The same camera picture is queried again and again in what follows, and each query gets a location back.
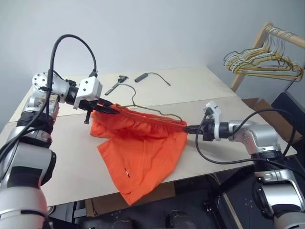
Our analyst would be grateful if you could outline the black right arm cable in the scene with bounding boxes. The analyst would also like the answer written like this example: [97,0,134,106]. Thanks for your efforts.
[194,108,298,165]

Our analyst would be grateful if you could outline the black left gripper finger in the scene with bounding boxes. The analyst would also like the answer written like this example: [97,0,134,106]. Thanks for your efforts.
[99,98,117,107]
[94,106,121,115]

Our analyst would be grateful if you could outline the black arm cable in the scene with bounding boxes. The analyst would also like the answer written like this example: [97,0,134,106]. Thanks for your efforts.
[194,108,298,165]
[0,34,99,163]

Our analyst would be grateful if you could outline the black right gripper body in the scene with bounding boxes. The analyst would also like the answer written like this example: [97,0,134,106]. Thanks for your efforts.
[196,118,215,142]

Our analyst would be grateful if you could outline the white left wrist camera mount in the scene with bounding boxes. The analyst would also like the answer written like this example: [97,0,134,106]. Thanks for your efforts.
[73,76,103,110]

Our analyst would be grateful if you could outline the black caliper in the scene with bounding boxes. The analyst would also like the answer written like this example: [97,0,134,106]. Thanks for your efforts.
[104,75,129,96]

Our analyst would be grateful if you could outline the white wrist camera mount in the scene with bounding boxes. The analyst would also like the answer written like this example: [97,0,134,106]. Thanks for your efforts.
[206,100,224,140]
[73,76,103,110]

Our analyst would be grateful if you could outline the olive wire hanger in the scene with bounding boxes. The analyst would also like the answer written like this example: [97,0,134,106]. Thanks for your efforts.
[114,84,185,124]

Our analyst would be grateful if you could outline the open brown cardboard box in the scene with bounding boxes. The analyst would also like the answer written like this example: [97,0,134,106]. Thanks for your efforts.
[242,97,303,145]

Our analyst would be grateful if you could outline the bunch of wire hangers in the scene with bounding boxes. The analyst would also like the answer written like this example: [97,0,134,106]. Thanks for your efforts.
[230,35,305,83]

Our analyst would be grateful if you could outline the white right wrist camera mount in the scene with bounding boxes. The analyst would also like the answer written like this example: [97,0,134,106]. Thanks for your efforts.
[206,100,224,140]

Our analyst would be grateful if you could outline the black flat panel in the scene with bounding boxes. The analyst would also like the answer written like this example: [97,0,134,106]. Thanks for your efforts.
[270,92,305,134]

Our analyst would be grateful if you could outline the black metal table frame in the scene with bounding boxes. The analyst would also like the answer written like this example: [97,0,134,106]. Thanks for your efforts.
[47,167,265,229]

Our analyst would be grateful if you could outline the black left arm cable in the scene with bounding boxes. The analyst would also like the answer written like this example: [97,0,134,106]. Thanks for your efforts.
[0,34,99,163]

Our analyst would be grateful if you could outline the wooden clothes rack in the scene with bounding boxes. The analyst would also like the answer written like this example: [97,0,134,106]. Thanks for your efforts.
[230,21,305,93]

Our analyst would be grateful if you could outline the orange shorts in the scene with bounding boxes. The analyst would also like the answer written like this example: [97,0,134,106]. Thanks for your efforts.
[90,103,188,206]

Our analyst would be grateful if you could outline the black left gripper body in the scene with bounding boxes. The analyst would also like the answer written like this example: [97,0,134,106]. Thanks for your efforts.
[78,96,105,125]

